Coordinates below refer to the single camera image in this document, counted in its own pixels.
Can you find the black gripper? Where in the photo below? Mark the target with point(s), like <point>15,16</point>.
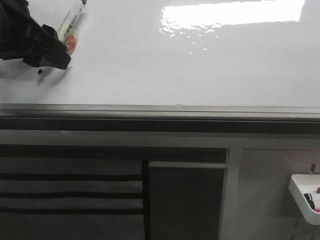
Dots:
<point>21,37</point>

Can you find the white whiteboard marker with tape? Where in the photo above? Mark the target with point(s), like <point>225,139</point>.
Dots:
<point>66,34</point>

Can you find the grey cabinet with drawers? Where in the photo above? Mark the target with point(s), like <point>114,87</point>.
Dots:
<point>81,179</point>

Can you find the white plastic marker tray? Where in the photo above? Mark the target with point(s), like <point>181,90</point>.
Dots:
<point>299,185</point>

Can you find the white whiteboard with aluminium frame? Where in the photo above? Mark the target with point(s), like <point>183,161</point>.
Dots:
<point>179,59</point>

